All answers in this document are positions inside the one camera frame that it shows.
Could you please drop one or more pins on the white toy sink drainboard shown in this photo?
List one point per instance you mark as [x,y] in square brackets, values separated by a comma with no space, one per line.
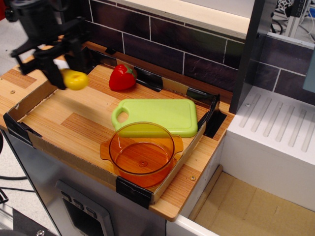
[270,144]

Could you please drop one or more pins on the white yellow toy knife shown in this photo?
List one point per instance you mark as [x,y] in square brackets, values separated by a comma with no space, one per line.
[72,79]

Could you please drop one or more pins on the red toy strawberry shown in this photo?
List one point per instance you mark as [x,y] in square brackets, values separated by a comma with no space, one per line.
[121,78]

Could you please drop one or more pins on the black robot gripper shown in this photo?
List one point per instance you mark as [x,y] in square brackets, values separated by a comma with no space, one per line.
[54,41]

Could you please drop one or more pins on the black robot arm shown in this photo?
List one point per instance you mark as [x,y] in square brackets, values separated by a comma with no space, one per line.
[33,13]

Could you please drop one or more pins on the cardboard fence with black tape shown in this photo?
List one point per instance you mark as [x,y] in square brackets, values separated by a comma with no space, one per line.
[71,125]

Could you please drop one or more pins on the black caster wheel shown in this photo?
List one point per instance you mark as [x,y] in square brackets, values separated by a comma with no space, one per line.
[10,14]

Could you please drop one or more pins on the green plastic cutting board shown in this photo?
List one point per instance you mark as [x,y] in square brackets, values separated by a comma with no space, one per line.
[178,116]

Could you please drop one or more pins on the orange transparent plastic pot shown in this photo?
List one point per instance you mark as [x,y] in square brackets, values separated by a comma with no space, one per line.
[142,153]

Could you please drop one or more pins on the dark grey vertical post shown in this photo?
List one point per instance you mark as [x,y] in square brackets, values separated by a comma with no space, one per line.
[259,26]

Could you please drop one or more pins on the grey toy oven front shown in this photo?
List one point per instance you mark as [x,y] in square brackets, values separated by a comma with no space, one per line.
[75,201]

